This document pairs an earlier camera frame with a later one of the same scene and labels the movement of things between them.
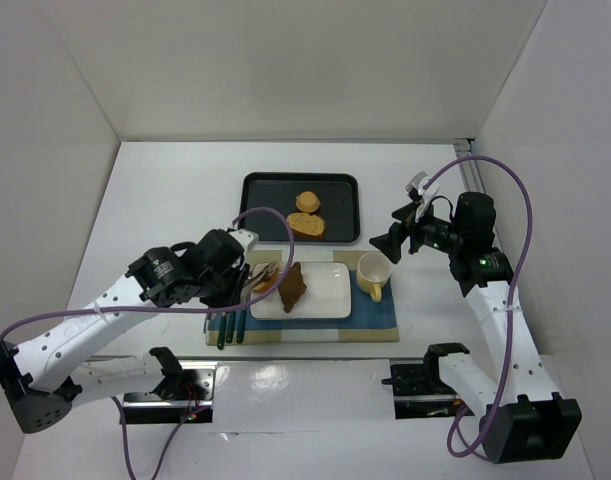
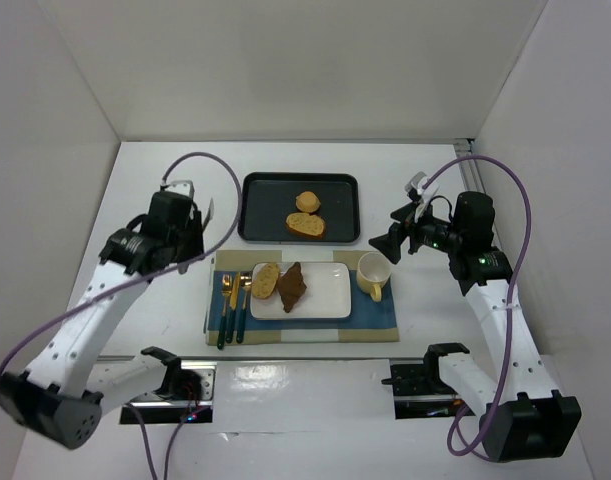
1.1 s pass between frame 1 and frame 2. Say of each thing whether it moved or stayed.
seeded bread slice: stayed
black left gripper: moved
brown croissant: stayed
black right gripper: stayed
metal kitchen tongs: moved
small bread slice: stayed
